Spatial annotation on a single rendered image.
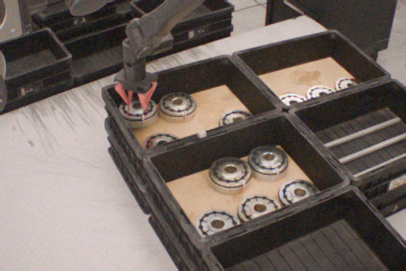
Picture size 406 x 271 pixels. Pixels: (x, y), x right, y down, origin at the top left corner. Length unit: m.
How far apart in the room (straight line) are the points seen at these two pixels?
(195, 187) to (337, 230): 0.36
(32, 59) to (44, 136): 0.83
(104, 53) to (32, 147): 1.08
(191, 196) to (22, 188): 0.52
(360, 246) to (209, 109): 0.61
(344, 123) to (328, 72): 0.26
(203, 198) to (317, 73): 0.65
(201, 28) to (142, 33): 1.27
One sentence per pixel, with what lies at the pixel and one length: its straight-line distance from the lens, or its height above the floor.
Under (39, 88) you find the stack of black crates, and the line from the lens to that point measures 2.44.
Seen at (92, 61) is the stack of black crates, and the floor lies 0.38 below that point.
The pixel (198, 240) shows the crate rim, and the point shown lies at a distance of 1.24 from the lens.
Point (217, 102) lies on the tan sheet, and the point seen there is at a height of 0.83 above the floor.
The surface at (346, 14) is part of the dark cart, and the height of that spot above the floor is 0.46.
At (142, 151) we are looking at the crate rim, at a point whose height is 0.93.
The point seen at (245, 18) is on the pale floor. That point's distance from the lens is 3.89.
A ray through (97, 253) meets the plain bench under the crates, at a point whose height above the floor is 0.70.
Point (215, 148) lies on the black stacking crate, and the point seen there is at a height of 0.89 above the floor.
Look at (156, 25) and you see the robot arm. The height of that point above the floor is 1.19.
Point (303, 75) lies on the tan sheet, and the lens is 1.89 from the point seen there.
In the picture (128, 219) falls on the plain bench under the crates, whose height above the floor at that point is 0.70.
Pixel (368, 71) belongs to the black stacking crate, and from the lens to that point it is 1.86.
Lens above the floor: 1.88
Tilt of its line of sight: 40 degrees down
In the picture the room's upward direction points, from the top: 2 degrees clockwise
